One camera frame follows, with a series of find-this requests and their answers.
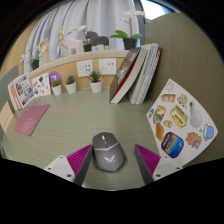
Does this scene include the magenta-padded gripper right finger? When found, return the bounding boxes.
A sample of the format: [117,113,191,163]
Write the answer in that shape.
[134,143,184,185]

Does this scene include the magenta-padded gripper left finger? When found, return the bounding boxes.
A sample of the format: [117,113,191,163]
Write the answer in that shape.
[43,143,94,187]

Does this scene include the grey computer mouse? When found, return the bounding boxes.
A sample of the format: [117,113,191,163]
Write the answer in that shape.
[92,131,126,173]

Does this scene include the dark pink mouse pad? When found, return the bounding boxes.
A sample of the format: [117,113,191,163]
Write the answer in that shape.
[13,103,51,137]

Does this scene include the large colourful sticker sheet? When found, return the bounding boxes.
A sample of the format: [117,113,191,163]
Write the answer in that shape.
[145,78,219,168]

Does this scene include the thick white-paged book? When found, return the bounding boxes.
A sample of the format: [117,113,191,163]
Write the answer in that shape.
[127,44,153,105]

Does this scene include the white sticker sheet, small drawings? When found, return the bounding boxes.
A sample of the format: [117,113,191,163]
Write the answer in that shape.
[30,72,52,98]

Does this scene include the beige card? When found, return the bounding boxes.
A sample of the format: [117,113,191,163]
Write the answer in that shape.
[0,101,15,133]

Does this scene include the round purple number sign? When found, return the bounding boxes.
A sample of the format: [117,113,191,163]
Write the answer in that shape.
[48,71,63,86]

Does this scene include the black-covered book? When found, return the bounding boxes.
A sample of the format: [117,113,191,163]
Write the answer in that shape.
[108,46,143,105]

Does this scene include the red-edged photo magazine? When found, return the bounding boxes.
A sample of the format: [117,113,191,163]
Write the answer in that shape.
[10,73,35,110]

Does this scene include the white book behind magazine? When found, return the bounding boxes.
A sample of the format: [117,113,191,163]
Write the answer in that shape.
[7,81,21,111]

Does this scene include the small white orchid, black pot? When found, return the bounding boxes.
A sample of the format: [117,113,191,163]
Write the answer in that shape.
[20,46,44,71]

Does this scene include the green felt partition panel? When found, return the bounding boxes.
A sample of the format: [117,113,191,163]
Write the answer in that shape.
[144,12,224,168]
[0,64,19,111]

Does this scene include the pink horse figure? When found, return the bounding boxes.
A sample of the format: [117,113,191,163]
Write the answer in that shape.
[65,37,85,56]

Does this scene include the white orchid behind horses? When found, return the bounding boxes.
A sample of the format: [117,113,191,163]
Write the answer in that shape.
[68,25,94,53]

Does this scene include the wooden hand model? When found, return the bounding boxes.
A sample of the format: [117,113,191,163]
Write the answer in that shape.
[38,37,51,66]

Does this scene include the large white orchid, black pot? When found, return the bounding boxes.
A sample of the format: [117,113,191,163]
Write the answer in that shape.
[109,9,147,51]

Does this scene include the wooden artist mannequin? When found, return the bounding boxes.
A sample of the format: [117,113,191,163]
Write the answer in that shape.
[55,26,68,58]

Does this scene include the dark grey horse figure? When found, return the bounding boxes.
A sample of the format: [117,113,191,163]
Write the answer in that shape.
[85,31,110,51]

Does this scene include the light grey curtain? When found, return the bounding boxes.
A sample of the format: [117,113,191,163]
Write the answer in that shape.
[23,0,148,66]

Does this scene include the white wall socket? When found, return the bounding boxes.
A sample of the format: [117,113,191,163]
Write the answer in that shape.
[98,58,118,76]
[76,59,94,78]

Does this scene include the window with dark frame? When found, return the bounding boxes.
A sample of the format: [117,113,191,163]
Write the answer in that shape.
[139,0,174,21]

